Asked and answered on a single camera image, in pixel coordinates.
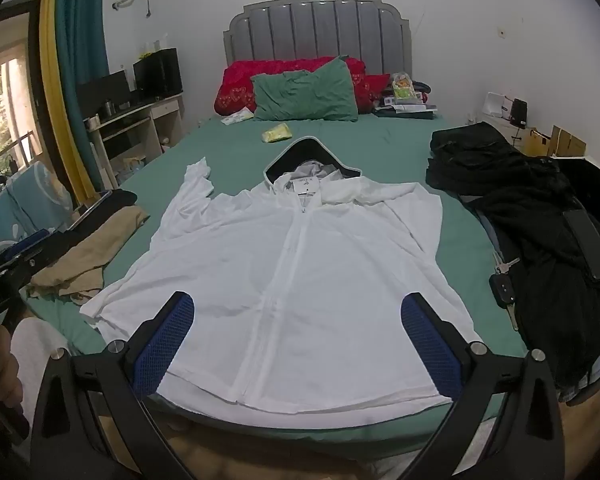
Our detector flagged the black monitor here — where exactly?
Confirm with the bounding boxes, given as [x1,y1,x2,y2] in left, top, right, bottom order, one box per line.
[76,70,131,111]

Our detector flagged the beige pants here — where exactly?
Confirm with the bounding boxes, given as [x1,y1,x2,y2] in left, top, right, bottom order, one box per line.
[26,205,151,306]

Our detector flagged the white packet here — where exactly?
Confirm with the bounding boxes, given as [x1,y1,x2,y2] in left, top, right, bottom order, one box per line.
[221,108,255,126]

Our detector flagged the red patterned pillow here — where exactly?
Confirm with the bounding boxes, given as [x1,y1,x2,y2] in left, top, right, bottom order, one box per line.
[214,57,391,116]

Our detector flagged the green bed sheet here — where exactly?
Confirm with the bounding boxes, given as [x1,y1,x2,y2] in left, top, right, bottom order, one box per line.
[25,110,531,441]

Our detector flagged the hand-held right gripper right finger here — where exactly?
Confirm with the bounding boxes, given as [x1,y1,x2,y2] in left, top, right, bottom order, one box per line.
[401,292,566,480]

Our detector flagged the green pillow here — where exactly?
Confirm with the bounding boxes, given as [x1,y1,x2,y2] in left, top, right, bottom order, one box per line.
[251,56,359,123]

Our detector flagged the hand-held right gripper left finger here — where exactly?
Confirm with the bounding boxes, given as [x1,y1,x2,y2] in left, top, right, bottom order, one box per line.
[30,291,196,480]

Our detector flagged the white box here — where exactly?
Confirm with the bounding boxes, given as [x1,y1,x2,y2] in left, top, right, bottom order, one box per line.
[482,92,514,121]

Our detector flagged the wooden shelf unit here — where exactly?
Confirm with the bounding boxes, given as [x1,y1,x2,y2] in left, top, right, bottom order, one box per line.
[83,92,186,188]

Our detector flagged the cardboard boxes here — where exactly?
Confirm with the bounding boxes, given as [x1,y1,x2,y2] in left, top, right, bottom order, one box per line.
[522,125,587,159]

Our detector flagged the person's left hand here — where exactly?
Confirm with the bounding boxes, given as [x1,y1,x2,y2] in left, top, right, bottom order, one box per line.
[0,324,24,409]

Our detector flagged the grey padded headboard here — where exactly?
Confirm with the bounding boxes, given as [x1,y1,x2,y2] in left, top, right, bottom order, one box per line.
[223,0,413,78]

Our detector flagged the folded black clothes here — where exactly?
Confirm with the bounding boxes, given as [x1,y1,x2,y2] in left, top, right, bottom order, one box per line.
[425,122,527,193]

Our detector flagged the yellow curtain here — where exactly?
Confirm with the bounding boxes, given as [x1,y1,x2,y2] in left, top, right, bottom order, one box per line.
[39,0,97,207]

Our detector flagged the black jacket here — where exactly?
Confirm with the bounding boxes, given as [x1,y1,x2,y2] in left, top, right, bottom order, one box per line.
[460,155,600,403]

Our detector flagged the black car key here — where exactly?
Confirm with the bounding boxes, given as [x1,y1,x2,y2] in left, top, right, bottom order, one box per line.
[489,272,521,332]

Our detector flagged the silver keys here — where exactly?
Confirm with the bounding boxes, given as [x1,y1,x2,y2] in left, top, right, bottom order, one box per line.
[491,252,522,276]

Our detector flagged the colourful snack bag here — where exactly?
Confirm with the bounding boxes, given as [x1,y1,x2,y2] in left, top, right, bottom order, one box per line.
[390,72,417,99]

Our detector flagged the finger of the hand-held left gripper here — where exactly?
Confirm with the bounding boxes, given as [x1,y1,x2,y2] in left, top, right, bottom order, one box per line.
[40,190,115,261]

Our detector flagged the white cloth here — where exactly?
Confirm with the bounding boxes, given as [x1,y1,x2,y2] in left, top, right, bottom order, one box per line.
[10,317,72,433]

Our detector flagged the dark cloth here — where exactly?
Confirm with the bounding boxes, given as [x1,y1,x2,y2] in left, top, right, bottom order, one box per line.
[107,189,139,212]

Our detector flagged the stack of books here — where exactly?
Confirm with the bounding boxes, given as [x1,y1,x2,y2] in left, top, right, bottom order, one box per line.
[372,80,439,119]

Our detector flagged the black smartphone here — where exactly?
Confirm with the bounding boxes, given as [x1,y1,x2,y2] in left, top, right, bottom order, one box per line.
[562,208,600,281]

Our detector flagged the teal curtain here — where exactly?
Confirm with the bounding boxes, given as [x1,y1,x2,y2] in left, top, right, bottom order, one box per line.
[55,0,112,201]

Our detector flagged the white hooded jacket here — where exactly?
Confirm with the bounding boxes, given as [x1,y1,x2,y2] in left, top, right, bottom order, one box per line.
[79,136,483,413]

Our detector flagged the yellow packet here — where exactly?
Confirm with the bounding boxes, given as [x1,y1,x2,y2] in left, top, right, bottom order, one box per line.
[261,122,293,143]

